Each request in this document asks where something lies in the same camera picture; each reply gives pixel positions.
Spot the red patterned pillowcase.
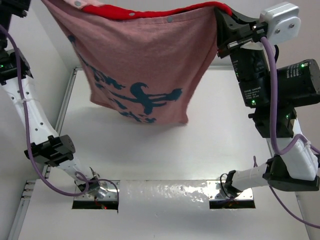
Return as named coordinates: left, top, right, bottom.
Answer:
left=44, top=0, right=232, bottom=124

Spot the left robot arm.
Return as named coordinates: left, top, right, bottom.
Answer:
left=0, top=0, right=102, bottom=198

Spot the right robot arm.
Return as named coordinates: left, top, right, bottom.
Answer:
left=214, top=2, right=320, bottom=200

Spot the white front cover board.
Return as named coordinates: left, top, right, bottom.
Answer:
left=19, top=180, right=309, bottom=240

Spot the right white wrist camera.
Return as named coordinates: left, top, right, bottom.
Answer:
left=259, top=2, right=301, bottom=45

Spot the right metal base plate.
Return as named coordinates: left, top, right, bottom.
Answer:
left=206, top=180, right=254, bottom=201

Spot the metal base plate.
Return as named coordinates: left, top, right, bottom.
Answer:
left=206, top=180, right=254, bottom=201
left=74, top=180, right=120, bottom=201

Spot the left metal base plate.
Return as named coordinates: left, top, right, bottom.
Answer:
left=74, top=180, right=120, bottom=201

